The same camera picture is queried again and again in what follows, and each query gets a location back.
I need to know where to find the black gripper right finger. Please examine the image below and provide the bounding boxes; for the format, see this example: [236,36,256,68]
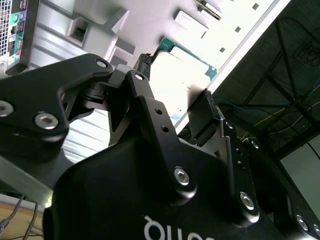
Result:
[186,87,320,240]

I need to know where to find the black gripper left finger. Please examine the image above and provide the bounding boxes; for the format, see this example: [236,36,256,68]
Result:
[0,53,199,206]

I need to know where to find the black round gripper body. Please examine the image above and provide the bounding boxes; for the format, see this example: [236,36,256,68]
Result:
[43,136,298,240]

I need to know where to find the silver CPU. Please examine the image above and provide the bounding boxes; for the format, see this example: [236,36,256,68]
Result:
[149,36,220,113]

